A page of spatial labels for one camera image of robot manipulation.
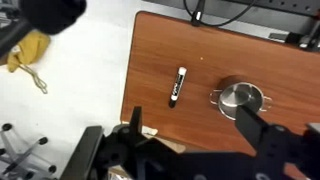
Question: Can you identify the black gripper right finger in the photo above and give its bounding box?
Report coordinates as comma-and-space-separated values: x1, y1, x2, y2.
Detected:
235, 106, 269, 149

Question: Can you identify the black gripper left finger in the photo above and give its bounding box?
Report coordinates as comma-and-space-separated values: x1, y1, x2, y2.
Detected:
129, 106, 143, 144

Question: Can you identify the black and white marker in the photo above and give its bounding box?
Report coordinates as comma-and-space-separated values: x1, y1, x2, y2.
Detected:
169, 67, 187, 108

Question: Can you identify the small silver pot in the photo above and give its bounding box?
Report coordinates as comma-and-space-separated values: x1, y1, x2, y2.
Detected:
209, 82, 273, 121

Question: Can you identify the office chair base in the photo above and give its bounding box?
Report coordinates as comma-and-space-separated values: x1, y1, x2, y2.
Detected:
0, 123, 58, 180

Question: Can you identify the yellow cloth bag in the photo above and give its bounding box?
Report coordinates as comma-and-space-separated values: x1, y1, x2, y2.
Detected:
6, 30, 52, 95

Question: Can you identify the black cable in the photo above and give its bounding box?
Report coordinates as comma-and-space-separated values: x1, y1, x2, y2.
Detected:
182, 0, 259, 28

